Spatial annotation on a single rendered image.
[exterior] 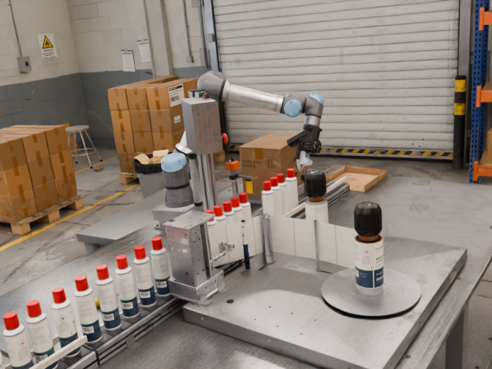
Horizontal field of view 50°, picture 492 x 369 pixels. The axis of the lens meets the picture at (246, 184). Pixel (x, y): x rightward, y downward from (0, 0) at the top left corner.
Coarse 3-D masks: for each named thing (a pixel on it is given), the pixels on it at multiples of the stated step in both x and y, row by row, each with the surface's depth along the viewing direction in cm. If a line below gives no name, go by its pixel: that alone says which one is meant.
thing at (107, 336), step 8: (328, 184) 274; (344, 184) 272; (304, 200) 255; (304, 208) 244; (296, 216) 235; (160, 304) 171; (144, 312) 167; (128, 320) 163; (136, 320) 163; (104, 328) 160; (120, 328) 159; (104, 336) 156; (112, 336) 156; (96, 344) 152
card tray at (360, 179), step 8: (344, 168) 308; (352, 168) 306; (360, 168) 303; (368, 168) 300; (328, 176) 293; (336, 176) 301; (352, 176) 299; (360, 176) 297; (368, 176) 296; (376, 176) 283; (384, 176) 292; (352, 184) 285; (360, 184) 284; (368, 184) 275
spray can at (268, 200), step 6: (264, 186) 219; (270, 186) 220; (264, 192) 220; (270, 192) 219; (264, 198) 220; (270, 198) 220; (264, 204) 221; (270, 204) 220; (264, 210) 222; (270, 210) 221
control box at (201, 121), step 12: (192, 108) 185; (204, 108) 186; (216, 108) 188; (192, 120) 187; (204, 120) 187; (216, 120) 189; (192, 132) 191; (204, 132) 189; (216, 132) 190; (192, 144) 195; (204, 144) 190; (216, 144) 191
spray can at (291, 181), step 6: (288, 168) 236; (288, 174) 234; (288, 180) 234; (294, 180) 234; (288, 186) 235; (294, 186) 235; (288, 192) 236; (294, 192) 235; (288, 198) 237; (294, 198) 236; (288, 204) 238; (294, 204) 237; (288, 210) 239
